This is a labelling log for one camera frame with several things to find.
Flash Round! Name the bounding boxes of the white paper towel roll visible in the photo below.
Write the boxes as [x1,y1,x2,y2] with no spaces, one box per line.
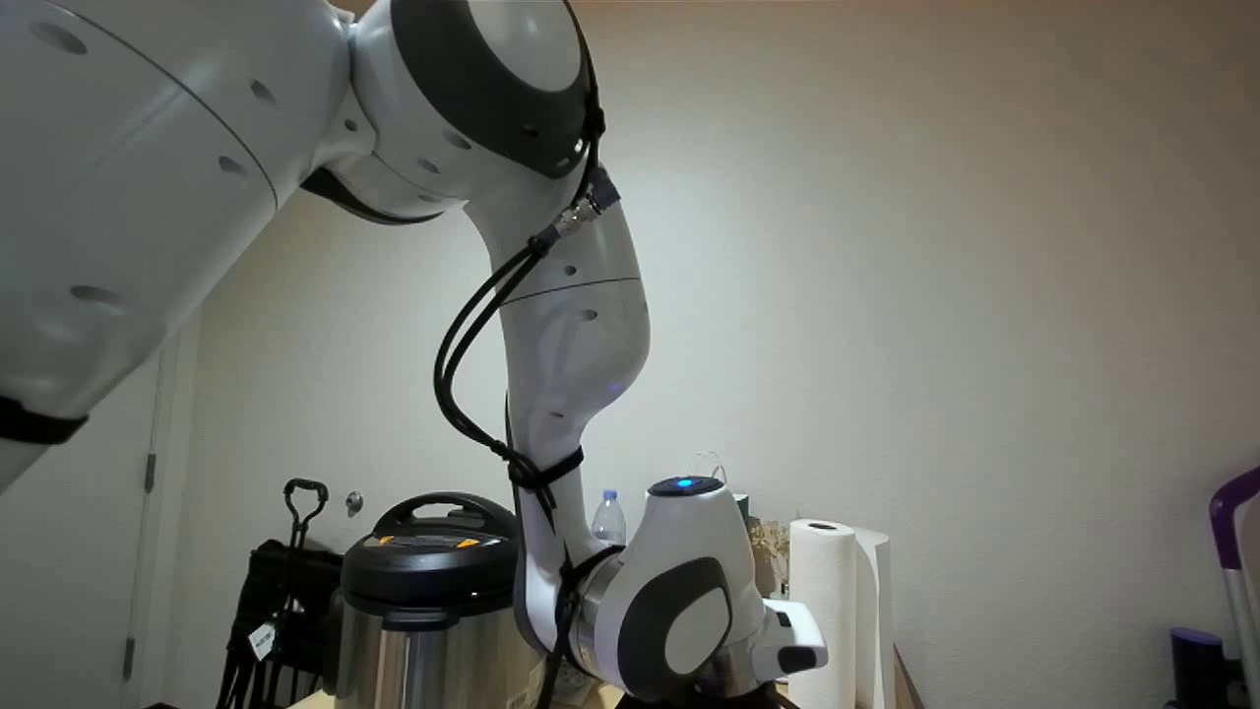
[782,515,896,709]

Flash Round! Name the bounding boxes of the upright stick vacuum cleaner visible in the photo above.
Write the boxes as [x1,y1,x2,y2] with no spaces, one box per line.
[1163,464,1260,709]

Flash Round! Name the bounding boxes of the white door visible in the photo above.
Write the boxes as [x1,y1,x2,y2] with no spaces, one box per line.
[0,318,181,709]

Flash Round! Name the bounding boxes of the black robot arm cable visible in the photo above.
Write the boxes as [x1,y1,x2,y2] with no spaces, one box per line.
[430,93,626,709]

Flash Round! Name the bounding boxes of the brown paper bag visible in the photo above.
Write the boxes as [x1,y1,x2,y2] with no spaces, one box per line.
[747,511,796,607]

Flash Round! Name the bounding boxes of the black steel pressure cooker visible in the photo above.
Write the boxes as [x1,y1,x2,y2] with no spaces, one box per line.
[332,487,547,709]

